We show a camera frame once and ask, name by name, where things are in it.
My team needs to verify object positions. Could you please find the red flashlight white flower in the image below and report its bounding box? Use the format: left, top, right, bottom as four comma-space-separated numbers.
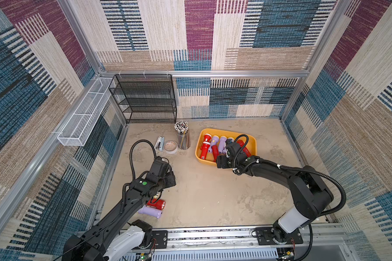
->
203, 133, 212, 146

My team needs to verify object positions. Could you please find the yellow plastic storage tray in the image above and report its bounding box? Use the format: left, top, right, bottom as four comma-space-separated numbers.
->
195, 128, 241, 167

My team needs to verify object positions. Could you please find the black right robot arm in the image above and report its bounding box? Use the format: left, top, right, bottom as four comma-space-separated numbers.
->
212, 135, 347, 261

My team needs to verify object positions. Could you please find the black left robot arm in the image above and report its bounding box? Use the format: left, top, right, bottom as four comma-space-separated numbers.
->
59, 152, 176, 261

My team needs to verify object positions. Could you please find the beige tape roll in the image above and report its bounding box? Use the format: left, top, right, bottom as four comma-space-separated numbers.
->
163, 140, 178, 154

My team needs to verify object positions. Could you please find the grey white stapler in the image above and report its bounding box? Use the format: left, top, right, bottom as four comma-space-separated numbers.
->
154, 136, 164, 151

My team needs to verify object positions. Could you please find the mesh cup of pencils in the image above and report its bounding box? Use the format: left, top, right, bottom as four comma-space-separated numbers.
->
174, 121, 190, 150

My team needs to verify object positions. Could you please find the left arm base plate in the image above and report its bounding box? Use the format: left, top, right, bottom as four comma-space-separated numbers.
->
121, 229, 169, 251

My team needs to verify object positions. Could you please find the aluminium front rail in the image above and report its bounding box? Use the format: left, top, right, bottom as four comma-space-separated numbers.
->
71, 223, 350, 252

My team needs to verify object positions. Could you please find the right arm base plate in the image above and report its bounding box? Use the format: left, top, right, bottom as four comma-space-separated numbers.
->
252, 227, 303, 245

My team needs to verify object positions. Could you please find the black wire mesh shelf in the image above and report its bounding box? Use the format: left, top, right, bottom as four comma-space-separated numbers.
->
109, 74, 177, 124

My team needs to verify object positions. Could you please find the white wire mesh basket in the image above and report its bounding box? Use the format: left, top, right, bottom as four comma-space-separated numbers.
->
57, 77, 112, 147

